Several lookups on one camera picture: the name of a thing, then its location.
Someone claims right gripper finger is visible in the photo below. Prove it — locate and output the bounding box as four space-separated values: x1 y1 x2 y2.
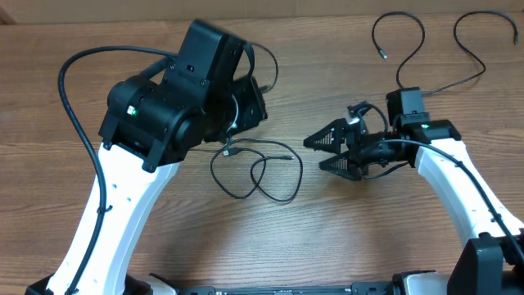
319 152 362 181
303 119 347 154

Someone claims black USB cable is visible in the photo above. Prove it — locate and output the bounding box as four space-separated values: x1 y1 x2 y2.
210 138 305 204

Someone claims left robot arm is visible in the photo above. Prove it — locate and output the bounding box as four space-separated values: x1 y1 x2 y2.
26 20 267 294

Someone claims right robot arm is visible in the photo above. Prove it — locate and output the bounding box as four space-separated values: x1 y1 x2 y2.
304 88 523 294

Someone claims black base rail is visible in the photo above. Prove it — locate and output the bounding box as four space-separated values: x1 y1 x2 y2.
147 269 451 295

